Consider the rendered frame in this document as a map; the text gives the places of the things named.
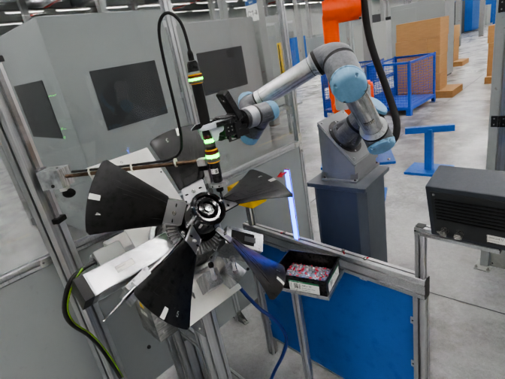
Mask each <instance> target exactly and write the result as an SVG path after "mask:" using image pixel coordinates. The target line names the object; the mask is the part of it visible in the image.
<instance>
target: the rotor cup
mask: <svg viewBox="0 0 505 379"><path fill-rule="evenodd" d="M207 205H209V206H211V207H212V209H211V211H207V210H206V209H205V207H206V206H207ZM189 206H190V207H189ZM188 207H189V209H188V210H187V208H188ZM224 217H225V204H224V202H223V201H222V200H221V198H220V197H219V196H217V195H216V194H214V193H210V192H201V193H198V194H197V195H195V196H194V197H193V198H192V200H191V202H190V203H189V204H188V205H187V206H186V209H185V213H184V216H183V221H182V224H181V226H177V229H178V231H179V233H180V234H181V235H182V236H183V237H184V238H185V236H186V233H187V231H188V228H189V225H190V224H191V225H192V226H193V227H194V228H195V230H196V232H197V233H198V235H199V236H200V238H201V243H204V242H207V241H209V240H210V239H211V238H212V237H213V236H214V235H215V234H216V232H214V231H215V230H216V228H217V227H218V225H219V224H220V223H221V222H222V221H223V219H224ZM201 224H203V226H202V227H201V228H200V229H199V226H200V225H201Z"/></svg>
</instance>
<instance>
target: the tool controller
mask: <svg viewBox="0 0 505 379"><path fill-rule="evenodd" d="M425 189H426V196H427V201H428V212H429V218H430V224H431V234H433V235H439V236H442V237H445V238H451V239H455V240H458V241H465V242H469V243H472V244H478V245H482V246H486V247H492V248H495V249H499V250H505V171H495V170H487V169H478V168H463V167H455V166H447V165H439V166H438V168H437V170H436V171H435V172H434V174H433V175H432V177H431V179H430V180H429V181H428V183H427V184H426V186H425Z"/></svg>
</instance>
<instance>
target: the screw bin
mask: <svg viewBox="0 0 505 379"><path fill-rule="evenodd" d="M339 260H340V256H330V255H324V254H318V253H308V252H302V251H296V250H288V251H287V253H286V254H285V256H284V257H283V258H282V259H281V260H280V262H279V264H281V265H283V267H284V268H285V271H287V269H288V268H289V266H290V265H291V264H292V263H293V262H294V263H298V264H301V263H302V264H304V265H313V266H318V267H324V268H325V267H326V268H331V271H330V273H329V274H328V276H327V278H326V280H325V281H323V280H315V279H311V278H306V277H299V276H294V275H289V274H286V281H285V284H284V287H283V288H286V289H291V290H297V291H301V292H305V293H311V294H315V295H319V296H325V297H328V294H329V293H330V291H331V289H332V287H333V285H334V283H335V281H336V279H337V277H338V275H339V273H340V263H339Z"/></svg>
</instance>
